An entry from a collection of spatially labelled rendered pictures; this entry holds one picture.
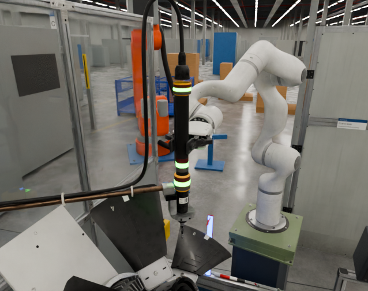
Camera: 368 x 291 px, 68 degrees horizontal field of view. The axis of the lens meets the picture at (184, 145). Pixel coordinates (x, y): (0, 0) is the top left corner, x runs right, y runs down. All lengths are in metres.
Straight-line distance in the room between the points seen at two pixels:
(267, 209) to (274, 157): 0.28
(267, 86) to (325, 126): 1.33
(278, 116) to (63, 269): 0.98
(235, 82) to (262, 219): 0.77
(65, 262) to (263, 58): 0.95
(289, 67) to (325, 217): 1.94
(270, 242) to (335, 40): 1.60
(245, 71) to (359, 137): 1.71
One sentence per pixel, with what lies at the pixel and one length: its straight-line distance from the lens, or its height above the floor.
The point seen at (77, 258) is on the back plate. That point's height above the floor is 1.23.
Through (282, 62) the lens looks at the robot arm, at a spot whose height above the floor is 1.81.
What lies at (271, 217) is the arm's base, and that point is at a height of 1.06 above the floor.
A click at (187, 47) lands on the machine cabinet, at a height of 1.73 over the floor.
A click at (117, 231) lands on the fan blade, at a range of 0.86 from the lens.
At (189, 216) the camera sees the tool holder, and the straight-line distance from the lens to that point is 0.77.
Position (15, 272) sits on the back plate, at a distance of 0.92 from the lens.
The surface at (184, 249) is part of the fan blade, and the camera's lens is 1.05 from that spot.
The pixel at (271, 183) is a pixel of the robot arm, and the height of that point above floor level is 1.25.
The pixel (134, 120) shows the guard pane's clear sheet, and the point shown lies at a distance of 1.93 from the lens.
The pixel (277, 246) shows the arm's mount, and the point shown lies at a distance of 1.39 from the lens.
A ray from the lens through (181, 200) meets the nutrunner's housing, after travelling 0.75.
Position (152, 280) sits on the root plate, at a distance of 0.88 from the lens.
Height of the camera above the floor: 1.88
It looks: 21 degrees down
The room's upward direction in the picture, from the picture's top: straight up
